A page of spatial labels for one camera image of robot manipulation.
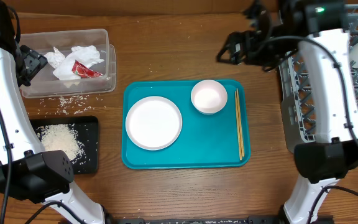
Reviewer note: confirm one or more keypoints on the grey dishwasher rack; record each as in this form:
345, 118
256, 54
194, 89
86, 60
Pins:
297, 104

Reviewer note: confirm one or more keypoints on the wooden chopstick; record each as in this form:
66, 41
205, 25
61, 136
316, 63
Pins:
243, 152
238, 120

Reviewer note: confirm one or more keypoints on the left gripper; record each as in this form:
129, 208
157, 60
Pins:
35, 61

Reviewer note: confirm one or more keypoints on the clear plastic waste bin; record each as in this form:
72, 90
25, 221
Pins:
45, 83

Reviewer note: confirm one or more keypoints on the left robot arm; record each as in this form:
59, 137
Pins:
27, 170

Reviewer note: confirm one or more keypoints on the white napkin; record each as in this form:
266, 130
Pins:
62, 65

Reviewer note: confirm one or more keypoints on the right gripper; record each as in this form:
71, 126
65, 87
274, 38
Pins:
253, 53

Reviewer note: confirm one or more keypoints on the large white plate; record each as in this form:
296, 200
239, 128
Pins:
153, 123

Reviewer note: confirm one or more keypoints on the teal serving tray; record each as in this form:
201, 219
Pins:
205, 141

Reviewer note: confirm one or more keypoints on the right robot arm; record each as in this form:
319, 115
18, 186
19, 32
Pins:
318, 31

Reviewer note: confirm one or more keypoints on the pile of white rice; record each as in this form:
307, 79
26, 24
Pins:
61, 137

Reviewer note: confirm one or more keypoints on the black rectangular tray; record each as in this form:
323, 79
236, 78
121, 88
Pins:
88, 134

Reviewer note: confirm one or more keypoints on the red sauce packet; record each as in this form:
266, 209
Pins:
84, 72

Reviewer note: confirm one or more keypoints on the pink saucer plate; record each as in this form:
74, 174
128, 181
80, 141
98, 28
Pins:
209, 96

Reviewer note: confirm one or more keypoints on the scattered rice grains on table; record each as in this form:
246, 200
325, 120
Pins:
69, 105

